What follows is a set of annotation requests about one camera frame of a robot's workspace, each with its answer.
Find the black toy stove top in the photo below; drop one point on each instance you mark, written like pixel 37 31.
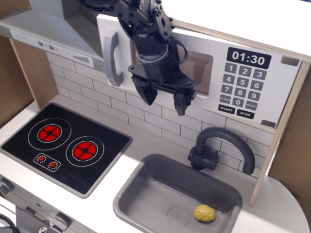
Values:
pixel 66 148

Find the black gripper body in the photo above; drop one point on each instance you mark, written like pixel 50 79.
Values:
pixel 166 77

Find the yellow toy potato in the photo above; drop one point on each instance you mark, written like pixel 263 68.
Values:
pixel 204 213

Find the grey toy range hood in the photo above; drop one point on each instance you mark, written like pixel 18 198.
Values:
pixel 58 27

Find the grey microwave door handle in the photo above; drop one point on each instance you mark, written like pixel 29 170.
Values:
pixel 110 43

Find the grey toy sink basin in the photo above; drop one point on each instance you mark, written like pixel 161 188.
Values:
pixel 161 194

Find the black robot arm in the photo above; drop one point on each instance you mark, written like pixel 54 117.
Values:
pixel 150 29

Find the white toy microwave door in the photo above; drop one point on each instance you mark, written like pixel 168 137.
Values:
pixel 229 78

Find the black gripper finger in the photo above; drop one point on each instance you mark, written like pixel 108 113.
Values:
pixel 181 102
pixel 146 91

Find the wooden toy kitchen frame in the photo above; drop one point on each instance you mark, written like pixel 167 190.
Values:
pixel 278 26

